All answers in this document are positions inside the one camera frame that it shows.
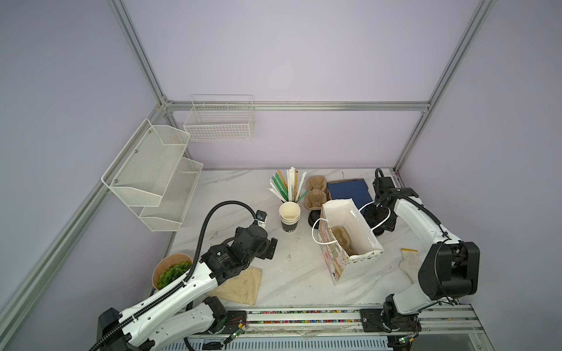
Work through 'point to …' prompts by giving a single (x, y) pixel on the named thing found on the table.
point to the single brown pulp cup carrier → (342, 238)
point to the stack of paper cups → (290, 213)
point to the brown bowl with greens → (170, 268)
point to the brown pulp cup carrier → (316, 195)
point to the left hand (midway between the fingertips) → (259, 238)
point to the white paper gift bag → (343, 268)
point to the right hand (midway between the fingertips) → (367, 221)
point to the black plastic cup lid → (314, 216)
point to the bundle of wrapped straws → (287, 186)
